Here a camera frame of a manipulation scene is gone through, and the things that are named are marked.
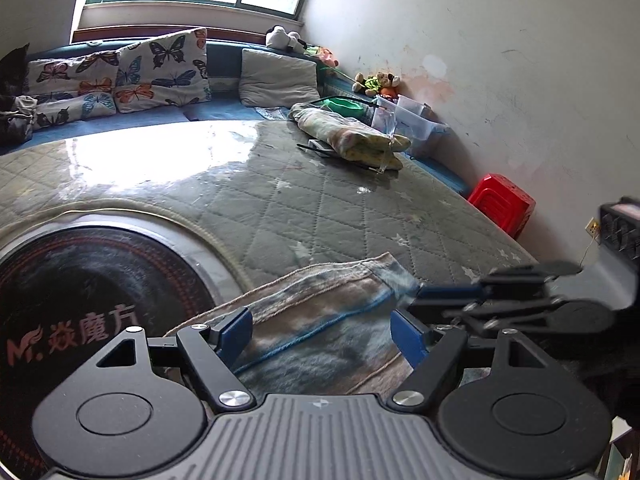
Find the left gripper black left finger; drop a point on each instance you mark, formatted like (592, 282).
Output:
(208, 350)

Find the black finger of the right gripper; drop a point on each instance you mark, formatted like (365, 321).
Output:
(447, 297)

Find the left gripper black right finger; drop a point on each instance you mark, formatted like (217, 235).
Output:
(434, 355)

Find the blue striped knitted garment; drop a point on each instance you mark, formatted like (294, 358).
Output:
(324, 329)

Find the clear bag of folded clothes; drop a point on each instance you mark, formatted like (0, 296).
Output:
(349, 138)

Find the red plastic stool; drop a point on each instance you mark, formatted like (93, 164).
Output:
(503, 202)

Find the clear plastic storage box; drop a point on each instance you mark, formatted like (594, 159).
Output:
(424, 133)

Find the round induction cooktop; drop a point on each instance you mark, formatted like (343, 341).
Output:
(72, 282)

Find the blue sofa bench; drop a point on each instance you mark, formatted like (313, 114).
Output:
(224, 67)

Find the green plastic bowl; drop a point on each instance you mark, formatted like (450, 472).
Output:
(345, 107)

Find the brown green plush toys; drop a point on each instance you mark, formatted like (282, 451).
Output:
(379, 84)

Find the grey white cushion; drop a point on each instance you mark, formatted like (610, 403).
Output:
(274, 80)

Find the white plush toy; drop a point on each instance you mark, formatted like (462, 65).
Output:
(277, 38)

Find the large butterfly print cushion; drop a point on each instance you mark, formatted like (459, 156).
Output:
(169, 70)

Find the long butterfly print cushion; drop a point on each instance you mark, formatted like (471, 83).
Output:
(72, 89)

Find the black bag on sofa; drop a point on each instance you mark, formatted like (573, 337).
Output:
(18, 110)

